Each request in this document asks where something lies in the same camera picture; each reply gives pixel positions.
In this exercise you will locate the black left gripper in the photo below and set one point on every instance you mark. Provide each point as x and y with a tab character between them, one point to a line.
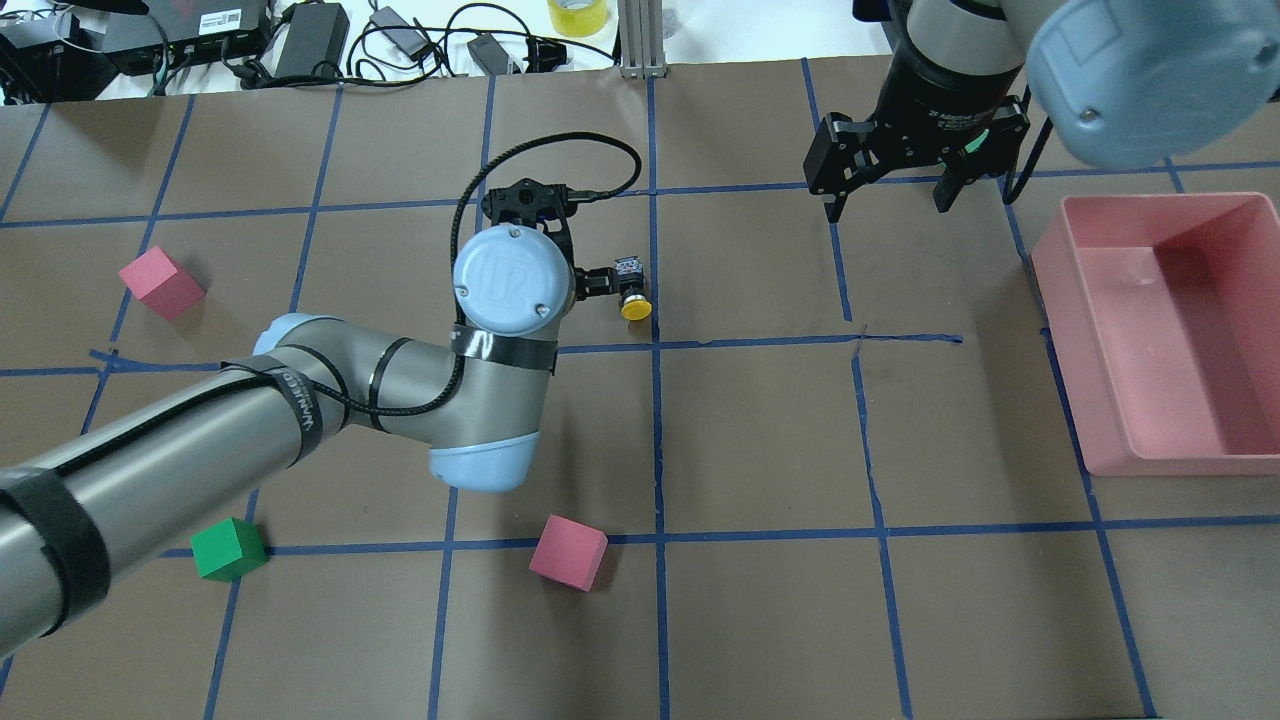
598	283

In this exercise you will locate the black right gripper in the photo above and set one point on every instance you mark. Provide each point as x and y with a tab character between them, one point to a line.
935	88

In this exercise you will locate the yellow push button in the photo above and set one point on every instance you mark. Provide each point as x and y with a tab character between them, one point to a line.
632	289

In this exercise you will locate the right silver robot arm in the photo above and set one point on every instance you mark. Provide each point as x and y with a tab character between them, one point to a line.
1123	84

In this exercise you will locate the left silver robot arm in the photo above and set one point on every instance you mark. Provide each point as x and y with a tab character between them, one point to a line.
88	513

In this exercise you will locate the yellow tape roll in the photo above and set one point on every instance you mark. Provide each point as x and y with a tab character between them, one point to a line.
578	18

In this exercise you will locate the pink cube near centre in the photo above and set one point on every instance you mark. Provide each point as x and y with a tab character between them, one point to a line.
569	553

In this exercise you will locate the pink cube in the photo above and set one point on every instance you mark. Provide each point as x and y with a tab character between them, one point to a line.
569	553
163	285

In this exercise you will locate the pink plastic bin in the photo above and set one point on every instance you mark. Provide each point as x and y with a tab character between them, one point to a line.
1163	313

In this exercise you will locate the black laptop power brick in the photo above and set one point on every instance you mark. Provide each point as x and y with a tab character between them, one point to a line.
315	34

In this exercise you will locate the pink cube far side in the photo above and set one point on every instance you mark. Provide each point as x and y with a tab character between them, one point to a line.
163	285

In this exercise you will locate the green cube near base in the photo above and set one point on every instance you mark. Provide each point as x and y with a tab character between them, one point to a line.
227	550

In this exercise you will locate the aluminium frame post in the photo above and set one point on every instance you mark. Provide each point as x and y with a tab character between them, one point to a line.
640	40

